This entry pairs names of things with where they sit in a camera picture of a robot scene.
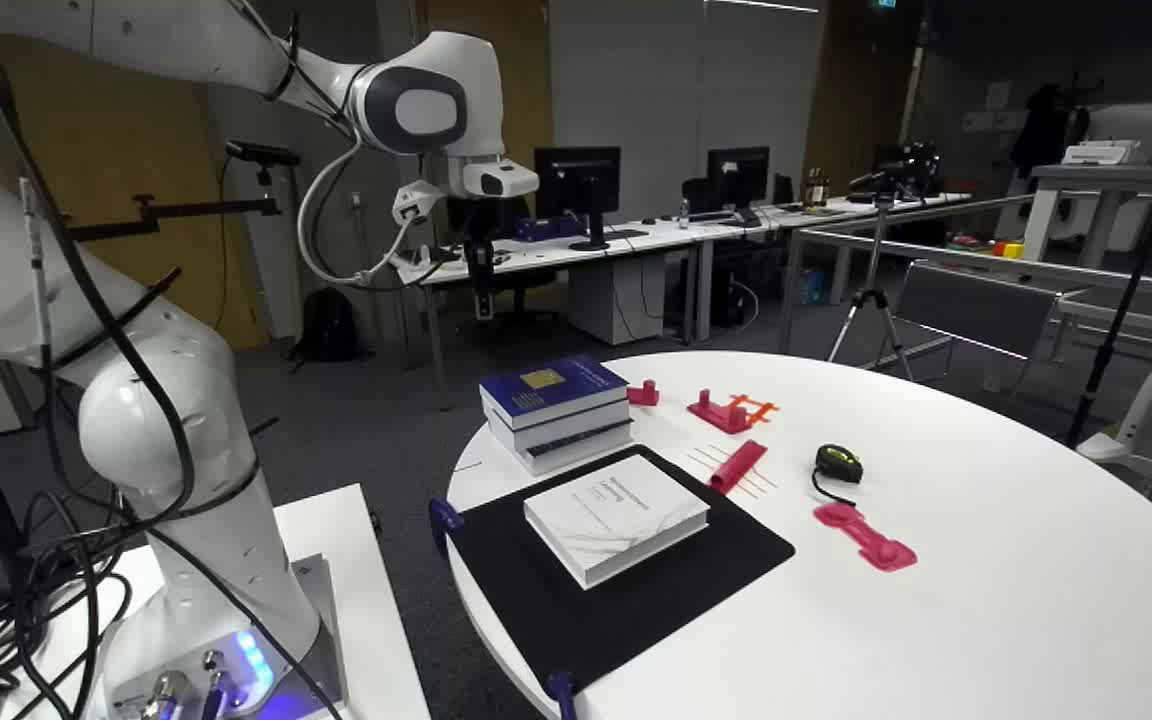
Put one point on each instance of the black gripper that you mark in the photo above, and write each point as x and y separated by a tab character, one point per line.
488	222

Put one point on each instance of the blue hardcover book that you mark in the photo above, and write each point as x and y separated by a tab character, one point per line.
558	385

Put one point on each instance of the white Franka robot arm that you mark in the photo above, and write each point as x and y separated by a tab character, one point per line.
151	425

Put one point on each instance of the black cover book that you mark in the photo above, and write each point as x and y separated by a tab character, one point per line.
581	452

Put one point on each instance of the white cover book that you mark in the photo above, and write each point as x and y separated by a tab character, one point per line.
617	520

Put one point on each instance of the black computer monitor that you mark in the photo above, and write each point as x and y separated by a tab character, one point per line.
577	181
737	173

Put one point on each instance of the black backpack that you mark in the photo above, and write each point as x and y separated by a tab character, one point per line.
330	327

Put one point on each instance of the long white desk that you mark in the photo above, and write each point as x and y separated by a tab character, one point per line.
657	236

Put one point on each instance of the small pink plastic block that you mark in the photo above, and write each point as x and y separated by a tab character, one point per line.
645	395

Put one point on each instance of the blue mat clamp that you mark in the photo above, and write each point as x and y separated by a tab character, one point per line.
443	519
561	695

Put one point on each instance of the pink ribbed plastic piece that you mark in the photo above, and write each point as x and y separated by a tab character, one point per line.
737	464

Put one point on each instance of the black and green computer mouse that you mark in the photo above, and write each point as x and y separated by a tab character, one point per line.
838	464

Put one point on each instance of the pink flat plastic strip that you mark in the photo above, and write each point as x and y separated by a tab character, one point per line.
867	538

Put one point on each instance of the grey panel board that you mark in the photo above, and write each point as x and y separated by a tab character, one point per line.
977	307

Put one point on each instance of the small coloured blocks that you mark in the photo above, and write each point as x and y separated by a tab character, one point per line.
1006	248

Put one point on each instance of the white background table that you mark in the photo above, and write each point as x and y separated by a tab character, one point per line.
1041	222

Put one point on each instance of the round white table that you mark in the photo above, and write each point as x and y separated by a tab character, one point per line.
1003	601

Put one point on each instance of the black stand pole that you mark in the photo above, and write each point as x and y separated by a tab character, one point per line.
1134	284

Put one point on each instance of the pink and orange plastic bracket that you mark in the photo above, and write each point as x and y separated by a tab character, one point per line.
727	411

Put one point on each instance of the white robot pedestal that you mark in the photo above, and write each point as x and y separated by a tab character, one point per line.
350	601

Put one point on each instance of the black camera tripod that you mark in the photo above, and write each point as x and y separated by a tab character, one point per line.
874	264

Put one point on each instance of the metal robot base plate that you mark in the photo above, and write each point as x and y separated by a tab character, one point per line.
318	627

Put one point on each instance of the grey metal frame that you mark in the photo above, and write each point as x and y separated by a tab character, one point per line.
896	244

